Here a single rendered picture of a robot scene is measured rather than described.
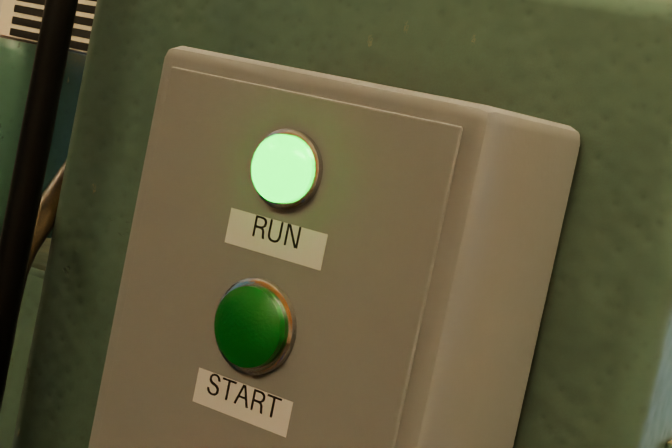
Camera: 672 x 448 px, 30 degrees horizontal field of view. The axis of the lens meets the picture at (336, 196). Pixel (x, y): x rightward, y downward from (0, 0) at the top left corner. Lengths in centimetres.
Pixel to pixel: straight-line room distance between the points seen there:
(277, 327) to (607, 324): 9
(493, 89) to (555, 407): 9
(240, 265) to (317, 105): 5
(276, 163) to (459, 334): 6
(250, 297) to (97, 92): 15
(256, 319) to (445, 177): 6
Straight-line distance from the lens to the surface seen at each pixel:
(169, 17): 42
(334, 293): 30
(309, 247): 31
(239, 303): 31
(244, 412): 32
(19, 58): 57
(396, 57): 37
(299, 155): 30
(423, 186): 29
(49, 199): 45
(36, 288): 51
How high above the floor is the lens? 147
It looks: 4 degrees down
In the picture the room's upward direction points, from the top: 12 degrees clockwise
